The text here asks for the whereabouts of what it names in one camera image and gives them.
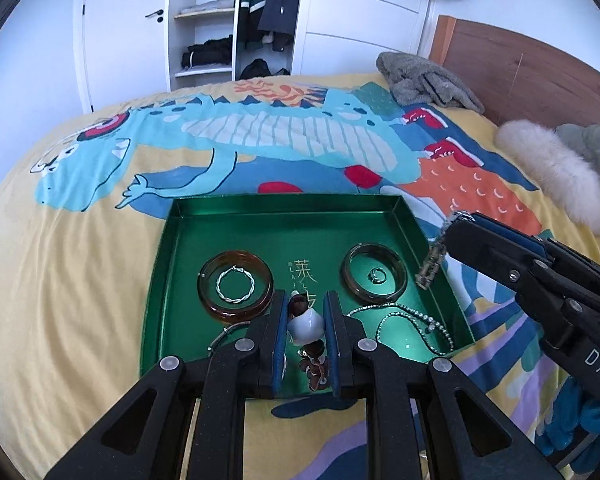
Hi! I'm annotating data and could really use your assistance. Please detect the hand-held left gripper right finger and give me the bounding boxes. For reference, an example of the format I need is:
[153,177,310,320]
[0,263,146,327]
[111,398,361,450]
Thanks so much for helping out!
[323,290,567,480]

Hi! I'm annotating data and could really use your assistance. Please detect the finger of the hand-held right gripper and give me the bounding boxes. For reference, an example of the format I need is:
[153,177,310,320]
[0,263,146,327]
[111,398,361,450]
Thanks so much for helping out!
[444,219,538,302]
[471,213,556,261]

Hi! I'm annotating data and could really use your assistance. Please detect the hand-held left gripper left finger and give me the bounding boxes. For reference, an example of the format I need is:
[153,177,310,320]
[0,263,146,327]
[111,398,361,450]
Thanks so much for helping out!
[44,289,287,480]

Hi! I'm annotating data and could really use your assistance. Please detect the thin silver bangle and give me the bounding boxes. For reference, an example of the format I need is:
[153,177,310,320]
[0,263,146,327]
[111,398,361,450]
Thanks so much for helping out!
[207,321,253,354]

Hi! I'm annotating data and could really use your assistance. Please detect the silver chain link bracelet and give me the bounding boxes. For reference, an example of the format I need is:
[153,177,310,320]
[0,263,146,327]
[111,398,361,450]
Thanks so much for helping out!
[414,210,475,290]

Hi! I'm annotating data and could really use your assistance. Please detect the pearl bead necklace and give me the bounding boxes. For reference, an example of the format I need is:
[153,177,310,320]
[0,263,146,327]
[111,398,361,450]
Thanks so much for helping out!
[346,303,454,357]

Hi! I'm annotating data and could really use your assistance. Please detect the amber resin bangle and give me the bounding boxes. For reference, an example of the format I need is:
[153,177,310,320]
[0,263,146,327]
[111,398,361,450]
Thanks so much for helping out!
[196,251,274,324]

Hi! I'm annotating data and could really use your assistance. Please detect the twisted silver bracelet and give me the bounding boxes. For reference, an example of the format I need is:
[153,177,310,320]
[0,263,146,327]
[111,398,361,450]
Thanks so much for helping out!
[214,265,257,305]

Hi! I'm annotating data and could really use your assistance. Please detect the brown beaded bracelet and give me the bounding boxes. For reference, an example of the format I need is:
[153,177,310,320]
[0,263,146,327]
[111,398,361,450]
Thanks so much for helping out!
[285,293,331,392]

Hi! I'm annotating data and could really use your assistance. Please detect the dark brown bangle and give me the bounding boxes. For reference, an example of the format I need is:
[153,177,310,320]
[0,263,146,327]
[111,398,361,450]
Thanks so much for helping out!
[340,243,409,306]

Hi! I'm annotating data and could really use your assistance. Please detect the green metal tray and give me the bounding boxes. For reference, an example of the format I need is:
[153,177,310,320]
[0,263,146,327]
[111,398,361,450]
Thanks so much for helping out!
[139,193,477,401]

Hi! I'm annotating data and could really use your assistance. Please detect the person's right hand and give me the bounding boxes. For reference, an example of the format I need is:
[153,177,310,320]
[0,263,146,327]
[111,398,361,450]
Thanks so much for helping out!
[534,374,600,462]

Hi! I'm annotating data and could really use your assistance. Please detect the white fluffy pillow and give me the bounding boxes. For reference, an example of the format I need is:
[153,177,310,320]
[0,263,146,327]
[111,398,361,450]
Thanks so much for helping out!
[494,119,600,242]

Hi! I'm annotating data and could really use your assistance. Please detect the grey green jacket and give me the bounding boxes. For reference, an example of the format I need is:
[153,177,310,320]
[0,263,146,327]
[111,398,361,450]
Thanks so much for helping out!
[555,120,600,197]

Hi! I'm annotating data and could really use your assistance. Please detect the wooden headboard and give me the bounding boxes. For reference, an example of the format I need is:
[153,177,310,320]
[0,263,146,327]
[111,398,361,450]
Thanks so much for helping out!
[428,14,600,129]

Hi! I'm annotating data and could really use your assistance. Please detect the grey towel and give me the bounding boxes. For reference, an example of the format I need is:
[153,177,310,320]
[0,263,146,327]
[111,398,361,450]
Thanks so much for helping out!
[375,51,486,114]

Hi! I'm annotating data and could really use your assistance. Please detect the white wardrobe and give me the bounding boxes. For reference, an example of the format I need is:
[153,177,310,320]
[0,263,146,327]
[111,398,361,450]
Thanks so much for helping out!
[165,0,442,84]

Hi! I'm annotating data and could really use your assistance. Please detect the black bag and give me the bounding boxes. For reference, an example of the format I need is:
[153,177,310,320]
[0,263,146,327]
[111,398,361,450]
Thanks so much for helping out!
[238,58,291,81]

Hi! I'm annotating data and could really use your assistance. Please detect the hanging dark coat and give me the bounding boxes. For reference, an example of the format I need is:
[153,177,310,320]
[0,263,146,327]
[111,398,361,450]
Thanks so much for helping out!
[257,0,307,54]

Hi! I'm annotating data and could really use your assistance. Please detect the folded black clothes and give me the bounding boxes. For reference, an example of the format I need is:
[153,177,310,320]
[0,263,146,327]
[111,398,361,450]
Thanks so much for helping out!
[181,34,234,69]

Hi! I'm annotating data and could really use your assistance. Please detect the hanging green jacket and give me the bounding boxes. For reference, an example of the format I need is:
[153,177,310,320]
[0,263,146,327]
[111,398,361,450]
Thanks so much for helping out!
[237,0,272,51]

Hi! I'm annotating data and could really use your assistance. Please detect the white door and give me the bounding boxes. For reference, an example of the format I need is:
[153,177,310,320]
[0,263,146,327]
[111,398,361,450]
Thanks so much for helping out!
[74,0,174,114]

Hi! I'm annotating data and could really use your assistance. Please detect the folded beige clothes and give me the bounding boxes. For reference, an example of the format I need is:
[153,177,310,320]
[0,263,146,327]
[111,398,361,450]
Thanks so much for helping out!
[177,0,237,16]

